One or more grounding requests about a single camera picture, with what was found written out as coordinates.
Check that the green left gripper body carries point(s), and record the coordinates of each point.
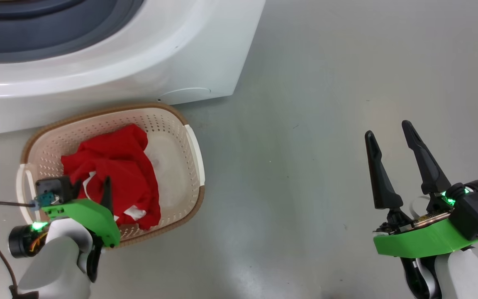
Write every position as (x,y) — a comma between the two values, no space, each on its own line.
(93,220)

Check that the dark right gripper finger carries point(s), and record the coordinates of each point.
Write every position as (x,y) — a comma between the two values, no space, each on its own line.
(428,170)
(382,182)

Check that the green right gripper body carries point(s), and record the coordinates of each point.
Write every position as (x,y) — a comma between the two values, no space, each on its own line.
(421,241)

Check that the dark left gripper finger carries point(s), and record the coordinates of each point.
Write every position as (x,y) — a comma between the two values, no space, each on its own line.
(107,195)
(77,189)

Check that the red and white garment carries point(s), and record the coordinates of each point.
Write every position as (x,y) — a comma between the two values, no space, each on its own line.
(118,166)

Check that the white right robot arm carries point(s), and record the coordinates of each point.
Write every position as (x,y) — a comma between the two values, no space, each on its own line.
(463,274)

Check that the cream laundry basket brown rim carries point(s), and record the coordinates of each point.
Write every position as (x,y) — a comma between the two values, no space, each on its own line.
(168,137)

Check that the white washing machine body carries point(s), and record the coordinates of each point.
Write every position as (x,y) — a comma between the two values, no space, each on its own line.
(139,62)

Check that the grey rubber door gasket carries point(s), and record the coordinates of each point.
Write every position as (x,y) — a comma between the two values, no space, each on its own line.
(35,37)

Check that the round white filter cover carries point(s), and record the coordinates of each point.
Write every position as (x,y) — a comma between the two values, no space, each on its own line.
(185,94)

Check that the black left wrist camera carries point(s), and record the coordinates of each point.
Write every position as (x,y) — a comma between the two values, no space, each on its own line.
(56,189)

